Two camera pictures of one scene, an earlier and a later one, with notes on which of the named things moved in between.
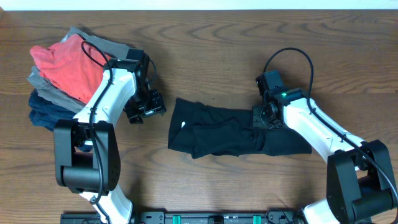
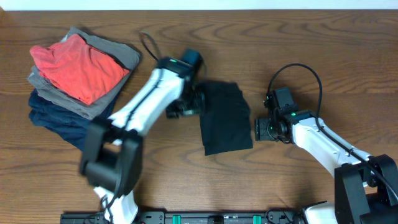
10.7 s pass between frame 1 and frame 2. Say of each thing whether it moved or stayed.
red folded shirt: stayed
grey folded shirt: stayed
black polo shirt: moved
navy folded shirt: stayed
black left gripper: moved
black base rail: stayed
